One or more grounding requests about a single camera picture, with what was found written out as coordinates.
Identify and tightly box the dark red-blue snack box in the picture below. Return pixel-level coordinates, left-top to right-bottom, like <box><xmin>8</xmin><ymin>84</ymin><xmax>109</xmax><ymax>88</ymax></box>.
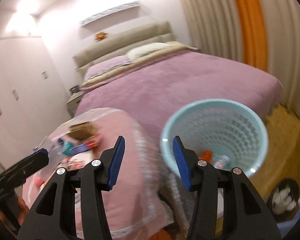
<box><xmin>70</xmin><ymin>136</ymin><xmax>101</xmax><ymax>155</ymax></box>

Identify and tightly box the beige padded headboard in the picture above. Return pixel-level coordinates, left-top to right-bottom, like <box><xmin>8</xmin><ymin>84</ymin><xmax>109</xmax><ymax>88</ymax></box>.
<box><xmin>72</xmin><ymin>21</ymin><xmax>175</xmax><ymax>77</ymax></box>

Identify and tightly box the beige curtain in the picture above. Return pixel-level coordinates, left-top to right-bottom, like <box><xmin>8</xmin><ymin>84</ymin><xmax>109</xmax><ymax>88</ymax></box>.
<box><xmin>181</xmin><ymin>0</ymin><xmax>300</xmax><ymax>117</ymax></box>

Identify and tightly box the orange curtain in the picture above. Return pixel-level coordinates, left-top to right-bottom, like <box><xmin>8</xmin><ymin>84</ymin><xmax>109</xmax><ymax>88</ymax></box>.
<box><xmin>235</xmin><ymin>0</ymin><xmax>268</xmax><ymax>72</ymax></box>

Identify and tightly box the brown cardboard piece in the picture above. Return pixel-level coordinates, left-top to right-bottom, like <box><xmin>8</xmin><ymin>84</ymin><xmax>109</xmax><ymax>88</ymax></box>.
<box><xmin>66</xmin><ymin>121</ymin><xmax>97</xmax><ymax>141</ymax></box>

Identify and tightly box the beige nightstand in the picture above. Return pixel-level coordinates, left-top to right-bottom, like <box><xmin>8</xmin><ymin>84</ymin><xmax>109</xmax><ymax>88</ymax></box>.
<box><xmin>66</xmin><ymin>92</ymin><xmax>83</xmax><ymax>117</ymax></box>

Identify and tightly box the purple pillow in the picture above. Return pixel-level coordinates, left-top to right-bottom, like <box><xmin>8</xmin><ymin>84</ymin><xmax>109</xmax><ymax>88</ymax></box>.
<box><xmin>84</xmin><ymin>55</ymin><xmax>132</xmax><ymax>80</ymax></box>

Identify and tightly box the white decorated wall shelf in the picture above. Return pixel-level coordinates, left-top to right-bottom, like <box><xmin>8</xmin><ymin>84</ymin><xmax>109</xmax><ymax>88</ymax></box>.
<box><xmin>80</xmin><ymin>1</ymin><xmax>141</xmax><ymax>27</ymax></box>

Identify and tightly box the purple bedspread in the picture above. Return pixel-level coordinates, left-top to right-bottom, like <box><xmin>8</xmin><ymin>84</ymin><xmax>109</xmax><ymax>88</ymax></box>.
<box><xmin>76</xmin><ymin>51</ymin><xmax>283</xmax><ymax>145</ymax></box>

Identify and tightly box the small photo frame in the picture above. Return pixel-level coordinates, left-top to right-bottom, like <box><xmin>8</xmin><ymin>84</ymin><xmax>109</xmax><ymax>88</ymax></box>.
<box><xmin>69</xmin><ymin>85</ymin><xmax>80</xmax><ymax>95</ymax></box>

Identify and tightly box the red white paper cup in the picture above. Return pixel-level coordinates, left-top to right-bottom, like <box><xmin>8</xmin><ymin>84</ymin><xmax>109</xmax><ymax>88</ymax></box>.
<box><xmin>59</xmin><ymin>152</ymin><xmax>94</xmax><ymax>171</ymax></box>

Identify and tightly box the light blue plastic basket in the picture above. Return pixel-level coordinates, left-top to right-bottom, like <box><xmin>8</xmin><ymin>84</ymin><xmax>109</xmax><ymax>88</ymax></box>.
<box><xmin>160</xmin><ymin>99</ymin><xmax>269</xmax><ymax>177</ymax></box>

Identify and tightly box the pink elephant quilt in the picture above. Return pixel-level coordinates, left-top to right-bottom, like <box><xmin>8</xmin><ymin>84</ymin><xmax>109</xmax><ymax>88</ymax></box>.
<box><xmin>22</xmin><ymin>108</ymin><xmax>174</xmax><ymax>239</ymax></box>

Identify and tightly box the white built-in wardrobe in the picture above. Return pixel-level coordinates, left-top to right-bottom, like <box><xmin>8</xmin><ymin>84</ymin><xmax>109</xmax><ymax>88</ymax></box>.
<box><xmin>0</xmin><ymin>37</ymin><xmax>70</xmax><ymax>168</ymax></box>

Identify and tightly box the orange plush toy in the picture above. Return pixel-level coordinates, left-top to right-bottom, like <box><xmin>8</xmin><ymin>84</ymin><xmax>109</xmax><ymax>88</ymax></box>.
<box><xmin>94</xmin><ymin>31</ymin><xmax>108</xmax><ymax>41</ymax></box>

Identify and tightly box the dark bin with tissues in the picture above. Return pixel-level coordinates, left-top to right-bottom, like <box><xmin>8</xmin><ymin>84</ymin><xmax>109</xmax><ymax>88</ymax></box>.
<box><xmin>266</xmin><ymin>178</ymin><xmax>300</xmax><ymax>223</ymax></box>

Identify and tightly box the white dotted pillow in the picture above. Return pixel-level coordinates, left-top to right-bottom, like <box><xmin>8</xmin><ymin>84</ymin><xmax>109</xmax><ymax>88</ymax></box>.
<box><xmin>126</xmin><ymin>42</ymin><xmax>171</xmax><ymax>61</ymax></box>

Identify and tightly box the person's hand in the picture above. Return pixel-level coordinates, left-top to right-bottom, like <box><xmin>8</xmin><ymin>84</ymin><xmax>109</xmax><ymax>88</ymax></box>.
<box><xmin>0</xmin><ymin>195</ymin><xmax>31</xmax><ymax>227</ymax></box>

